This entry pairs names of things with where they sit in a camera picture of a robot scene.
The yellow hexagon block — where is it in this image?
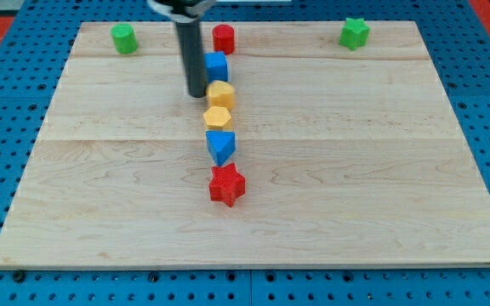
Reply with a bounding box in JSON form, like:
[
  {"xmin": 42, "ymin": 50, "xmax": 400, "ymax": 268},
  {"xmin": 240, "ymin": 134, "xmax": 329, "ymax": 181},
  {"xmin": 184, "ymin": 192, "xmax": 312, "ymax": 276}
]
[{"xmin": 203, "ymin": 106, "xmax": 232, "ymax": 131}]

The blue cube block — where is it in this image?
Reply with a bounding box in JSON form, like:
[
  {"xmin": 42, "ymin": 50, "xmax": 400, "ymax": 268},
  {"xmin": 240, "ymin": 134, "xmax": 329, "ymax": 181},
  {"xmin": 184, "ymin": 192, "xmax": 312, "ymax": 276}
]
[{"xmin": 204, "ymin": 51, "xmax": 230, "ymax": 82}]

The red star block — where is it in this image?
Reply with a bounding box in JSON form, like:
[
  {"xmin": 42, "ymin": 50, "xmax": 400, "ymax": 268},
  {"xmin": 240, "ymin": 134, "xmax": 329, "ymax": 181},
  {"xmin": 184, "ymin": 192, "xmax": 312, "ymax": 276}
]
[{"xmin": 208, "ymin": 163, "xmax": 246, "ymax": 207}]

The green cylinder block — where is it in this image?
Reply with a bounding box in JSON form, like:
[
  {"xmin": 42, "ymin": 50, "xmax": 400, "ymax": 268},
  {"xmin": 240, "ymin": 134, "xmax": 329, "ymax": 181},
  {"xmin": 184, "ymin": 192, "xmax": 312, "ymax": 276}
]
[{"xmin": 110, "ymin": 23, "xmax": 138, "ymax": 54}]

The red cylinder block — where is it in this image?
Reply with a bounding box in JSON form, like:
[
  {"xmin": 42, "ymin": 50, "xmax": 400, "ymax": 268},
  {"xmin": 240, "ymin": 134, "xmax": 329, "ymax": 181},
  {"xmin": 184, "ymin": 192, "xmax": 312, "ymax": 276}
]
[{"xmin": 212, "ymin": 24, "xmax": 236, "ymax": 55}]

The blue triangle block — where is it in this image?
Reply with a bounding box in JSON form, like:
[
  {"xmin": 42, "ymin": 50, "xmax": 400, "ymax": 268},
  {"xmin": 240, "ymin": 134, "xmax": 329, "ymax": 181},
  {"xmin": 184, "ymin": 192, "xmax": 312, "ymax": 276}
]
[{"xmin": 206, "ymin": 131, "xmax": 236, "ymax": 167}]

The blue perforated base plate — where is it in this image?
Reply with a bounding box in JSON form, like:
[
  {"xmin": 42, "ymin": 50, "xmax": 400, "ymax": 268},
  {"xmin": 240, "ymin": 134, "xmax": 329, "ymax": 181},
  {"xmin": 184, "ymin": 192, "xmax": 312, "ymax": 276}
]
[{"xmin": 0, "ymin": 1, "xmax": 490, "ymax": 305}]

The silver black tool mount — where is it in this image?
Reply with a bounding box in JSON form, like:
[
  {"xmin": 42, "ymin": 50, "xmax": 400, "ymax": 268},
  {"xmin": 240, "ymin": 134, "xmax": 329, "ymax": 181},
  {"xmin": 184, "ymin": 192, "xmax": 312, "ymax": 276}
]
[{"xmin": 146, "ymin": 0, "xmax": 215, "ymax": 22}]

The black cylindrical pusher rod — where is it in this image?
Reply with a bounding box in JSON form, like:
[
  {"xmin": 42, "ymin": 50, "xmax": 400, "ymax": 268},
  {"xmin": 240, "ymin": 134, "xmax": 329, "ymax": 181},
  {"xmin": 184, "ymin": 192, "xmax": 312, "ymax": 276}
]
[{"xmin": 175, "ymin": 19, "xmax": 208, "ymax": 98}]

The yellow heart block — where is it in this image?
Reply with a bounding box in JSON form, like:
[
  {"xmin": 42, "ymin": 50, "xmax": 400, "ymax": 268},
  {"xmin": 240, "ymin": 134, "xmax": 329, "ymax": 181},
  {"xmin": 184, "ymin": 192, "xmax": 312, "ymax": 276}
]
[{"xmin": 206, "ymin": 80, "xmax": 235, "ymax": 110}]

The green star block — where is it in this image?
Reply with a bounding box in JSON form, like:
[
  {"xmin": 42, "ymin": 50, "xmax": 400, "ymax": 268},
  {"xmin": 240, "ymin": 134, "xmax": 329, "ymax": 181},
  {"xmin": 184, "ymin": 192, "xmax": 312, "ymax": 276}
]
[{"xmin": 339, "ymin": 18, "xmax": 370, "ymax": 50}]

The light wooden board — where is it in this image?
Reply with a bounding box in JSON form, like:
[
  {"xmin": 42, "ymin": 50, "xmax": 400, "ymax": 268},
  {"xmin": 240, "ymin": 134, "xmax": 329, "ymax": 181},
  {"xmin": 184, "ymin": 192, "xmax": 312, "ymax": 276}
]
[{"xmin": 0, "ymin": 21, "xmax": 490, "ymax": 270}]

